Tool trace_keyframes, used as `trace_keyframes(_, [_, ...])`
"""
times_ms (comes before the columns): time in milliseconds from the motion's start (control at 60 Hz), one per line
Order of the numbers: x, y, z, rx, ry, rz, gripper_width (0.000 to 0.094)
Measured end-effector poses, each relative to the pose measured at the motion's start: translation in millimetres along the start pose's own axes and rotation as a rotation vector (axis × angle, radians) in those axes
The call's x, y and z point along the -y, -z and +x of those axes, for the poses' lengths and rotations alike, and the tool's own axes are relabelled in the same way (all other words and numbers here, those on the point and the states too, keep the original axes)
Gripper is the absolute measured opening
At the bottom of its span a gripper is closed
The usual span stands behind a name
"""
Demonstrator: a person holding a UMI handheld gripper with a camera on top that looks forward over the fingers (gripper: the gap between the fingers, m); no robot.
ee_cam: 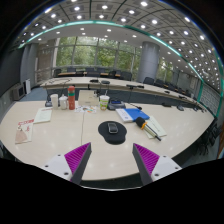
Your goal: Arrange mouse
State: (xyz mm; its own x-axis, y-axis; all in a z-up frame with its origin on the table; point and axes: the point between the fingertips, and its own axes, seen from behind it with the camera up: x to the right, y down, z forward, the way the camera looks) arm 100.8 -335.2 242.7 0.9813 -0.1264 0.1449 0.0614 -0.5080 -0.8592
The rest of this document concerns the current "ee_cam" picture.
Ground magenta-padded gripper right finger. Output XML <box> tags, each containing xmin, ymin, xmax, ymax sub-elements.
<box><xmin>132</xmin><ymin>143</ymin><xmax>183</xmax><ymax>186</ymax></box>

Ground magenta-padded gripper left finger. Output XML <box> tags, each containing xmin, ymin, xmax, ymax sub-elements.
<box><xmin>42</xmin><ymin>142</ymin><xmax>93</xmax><ymax>186</ymax></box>

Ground black computer mouse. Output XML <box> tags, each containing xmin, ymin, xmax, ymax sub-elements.
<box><xmin>107</xmin><ymin>121</ymin><xmax>119</xmax><ymax>135</ymax></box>

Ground black round mouse pad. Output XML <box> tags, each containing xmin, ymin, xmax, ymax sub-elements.
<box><xmin>97</xmin><ymin>120</ymin><xmax>128</xmax><ymax>146</ymax></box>

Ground pale green paper sheet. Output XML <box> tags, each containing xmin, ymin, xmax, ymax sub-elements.
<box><xmin>143</xmin><ymin>115</ymin><xmax>168</xmax><ymax>140</ymax></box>

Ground black handheld microphone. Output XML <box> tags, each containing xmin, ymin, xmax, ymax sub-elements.
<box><xmin>134</xmin><ymin>116</ymin><xmax>162</xmax><ymax>142</ymax></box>

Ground blue and white book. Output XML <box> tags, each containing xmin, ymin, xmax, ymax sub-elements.
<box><xmin>115</xmin><ymin>107</ymin><xmax>151</xmax><ymax>123</ymax></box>

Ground colourful sticker sheet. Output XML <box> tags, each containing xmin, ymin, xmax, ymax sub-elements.
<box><xmin>74</xmin><ymin>105</ymin><xmax>98</xmax><ymax>114</ymax></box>

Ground white booklet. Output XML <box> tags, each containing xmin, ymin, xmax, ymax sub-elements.
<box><xmin>33</xmin><ymin>107</ymin><xmax>54</xmax><ymax>125</ymax></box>

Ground white lidded mug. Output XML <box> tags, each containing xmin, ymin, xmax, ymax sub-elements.
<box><xmin>58</xmin><ymin>94</ymin><xmax>69</xmax><ymax>110</ymax></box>

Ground red bottle with green band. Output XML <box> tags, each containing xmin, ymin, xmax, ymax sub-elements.
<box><xmin>67</xmin><ymin>85</ymin><xmax>77</xmax><ymax>111</ymax></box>

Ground red and white leaflet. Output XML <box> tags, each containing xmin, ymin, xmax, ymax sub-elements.
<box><xmin>14</xmin><ymin>118</ymin><xmax>35</xmax><ymax>145</ymax></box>

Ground white cardboard box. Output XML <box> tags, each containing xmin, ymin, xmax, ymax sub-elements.
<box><xmin>77</xmin><ymin>90</ymin><xmax>100</xmax><ymax>107</ymax></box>

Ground plain white cup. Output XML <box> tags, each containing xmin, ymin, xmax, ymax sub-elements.
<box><xmin>50</xmin><ymin>93</ymin><xmax>60</xmax><ymax>110</ymax></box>

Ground paper cup with straw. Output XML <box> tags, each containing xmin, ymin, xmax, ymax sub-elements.
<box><xmin>98</xmin><ymin>88</ymin><xmax>111</xmax><ymax>112</ymax></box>

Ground grey conference microphone unit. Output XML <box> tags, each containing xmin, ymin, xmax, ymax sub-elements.
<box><xmin>107</xmin><ymin>98</ymin><xmax>143</xmax><ymax>111</ymax></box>

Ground row of dark office chairs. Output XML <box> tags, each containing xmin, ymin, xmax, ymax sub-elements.
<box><xmin>53</xmin><ymin>68</ymin><xmax>201</xmax><ymax>98</ymax></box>
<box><xmin>196</xmin><ymin>116</ymin><xmax>224</xmax><ymax>158</ymax></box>

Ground long curved conference desk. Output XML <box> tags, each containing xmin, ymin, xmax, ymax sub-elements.
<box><xmin>39</xmin><ymin>77</ymin><xmax>205</xmax><ymax>108</ymax></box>

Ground grey floor air unit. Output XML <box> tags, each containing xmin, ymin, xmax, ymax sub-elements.
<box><xmin>11</xmin><ymin>83</ymin><xmax>27</xmax><ymax>101</ymax></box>

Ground grey round column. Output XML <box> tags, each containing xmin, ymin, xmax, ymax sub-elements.
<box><xmin>136</xmin><ymin>41</ymin><xmax>160</xmax><ymax>84</ymax></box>

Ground ceiling lights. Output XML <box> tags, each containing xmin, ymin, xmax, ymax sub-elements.
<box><xmin>19</xmin><ymin>0</ymin><xmax>219</xmax><ymax>73</ymax></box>

